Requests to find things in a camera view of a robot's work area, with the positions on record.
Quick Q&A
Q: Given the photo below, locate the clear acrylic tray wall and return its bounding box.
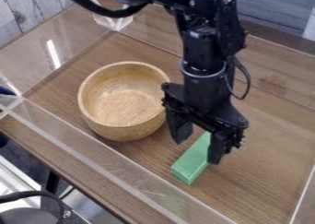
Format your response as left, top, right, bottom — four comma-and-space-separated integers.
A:
0, 74, 239, 224

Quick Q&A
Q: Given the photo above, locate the clear acrylic corner bracket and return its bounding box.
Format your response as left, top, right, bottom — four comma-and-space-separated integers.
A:
89, 0, 135, 32

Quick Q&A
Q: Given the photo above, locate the black cable bottom left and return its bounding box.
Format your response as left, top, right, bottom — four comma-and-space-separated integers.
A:
0, 189, 67, 224

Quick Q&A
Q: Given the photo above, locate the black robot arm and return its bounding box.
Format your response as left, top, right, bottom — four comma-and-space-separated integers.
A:
117, 0, 248, 164

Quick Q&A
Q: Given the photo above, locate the green rectangular block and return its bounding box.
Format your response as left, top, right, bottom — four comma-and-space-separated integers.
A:
171, 132, 211, 185

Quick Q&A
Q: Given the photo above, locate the wooden brown bowl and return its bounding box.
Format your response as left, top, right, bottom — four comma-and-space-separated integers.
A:
77, 61, 170, 142

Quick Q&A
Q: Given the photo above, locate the black table leg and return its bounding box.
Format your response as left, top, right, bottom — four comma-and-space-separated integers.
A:
45, 171, 60, 195

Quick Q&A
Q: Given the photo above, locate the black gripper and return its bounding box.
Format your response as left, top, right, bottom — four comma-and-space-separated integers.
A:
162, 69, 248, 165

